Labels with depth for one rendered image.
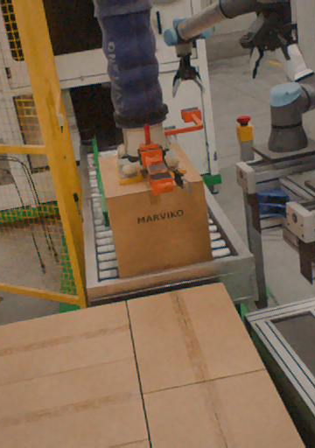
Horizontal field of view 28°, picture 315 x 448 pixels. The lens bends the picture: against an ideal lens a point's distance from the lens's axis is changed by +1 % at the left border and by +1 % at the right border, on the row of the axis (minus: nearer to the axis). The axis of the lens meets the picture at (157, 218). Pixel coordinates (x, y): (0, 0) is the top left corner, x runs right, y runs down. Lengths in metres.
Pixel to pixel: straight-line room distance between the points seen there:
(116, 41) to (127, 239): 0.78
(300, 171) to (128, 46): 0.82
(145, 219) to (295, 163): 0.63
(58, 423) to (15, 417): 0.15
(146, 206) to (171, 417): 0.92
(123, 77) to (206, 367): 1.18
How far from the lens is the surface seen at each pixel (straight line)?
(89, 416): 1.98
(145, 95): 2.55
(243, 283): 2.62
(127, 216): 2.49
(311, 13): 5.41
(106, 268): 2.83
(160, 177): 2.09
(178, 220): 2.52
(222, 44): 11.48
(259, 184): 2.41
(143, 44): 2.53
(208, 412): 1.91
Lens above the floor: 1.77
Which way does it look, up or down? 22 degrees down
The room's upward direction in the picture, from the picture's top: 9 degrees counter-clockwise
